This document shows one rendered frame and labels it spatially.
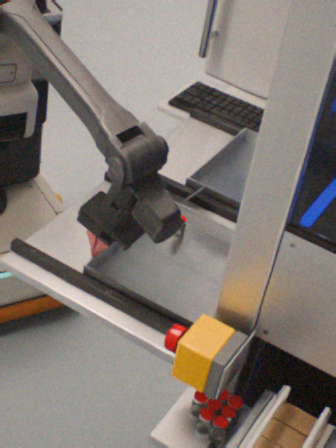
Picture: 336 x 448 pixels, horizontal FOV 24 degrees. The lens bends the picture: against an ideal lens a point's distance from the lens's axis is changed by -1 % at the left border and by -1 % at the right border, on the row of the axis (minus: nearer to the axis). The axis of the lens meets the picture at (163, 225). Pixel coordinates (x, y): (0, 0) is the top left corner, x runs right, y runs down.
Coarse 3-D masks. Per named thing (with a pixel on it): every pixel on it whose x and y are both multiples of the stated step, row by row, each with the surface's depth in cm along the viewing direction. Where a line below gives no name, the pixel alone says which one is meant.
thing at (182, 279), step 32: (192, 224) 152; (224, 224) 148; (96, 256) 136; (128, 256) 142; (160, 256) 144; (192, 256) 145; (224, 256) 146; (128, 288) 131; (160, 288) 137; (192, 288) 138; (192, 320) 132; (256, 352) 124
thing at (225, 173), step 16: (240, 144) 177; (208, 160) 164; (224, 160) 171; (240, 160) 172; (192, 176) 160; (208, 176) 166; (224, 176) 167; (240, 176) 167; (208, 192) 157; (224, 192) 162; (240, 192) 163
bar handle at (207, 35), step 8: (208, 0) 200; (216, 0) 199; (208, 8) 201; (216, 8) 201; (208, 16) 202; (208, 24) 203; (208, 32) 204; (216, 32) 210; (208, 40) 206; (200, 48) 208; (208, 48) 208; (200, 56) 209
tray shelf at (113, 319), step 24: (192, 120) 183; (168, 144) 174; (192, 144) 175; (216, 144) 176; (168, 168) 166; (192, 168) 168; (96, 192) 156; (72, 216) 149; (216, 216) 156; (48, 240) 143; (72, 240) 144; (0, 264) 138; (24, 264) 137; (72, 264) 139; (48, 288) 134; (72, 288) 134; (96, 312) 131; (120, 312) 131; (144, 336) 128; (168, 360) 126
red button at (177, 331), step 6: (174, 324) 112; (180, 324) 112; (174, 330) 111; (180, 330) 111; (186, 330) 112; (168, 336) 111; (174, 336) 111; (180, 336) 111; (168, 342) 111; (174, 342) 110; (168, 348) 111; (174, 348) 111
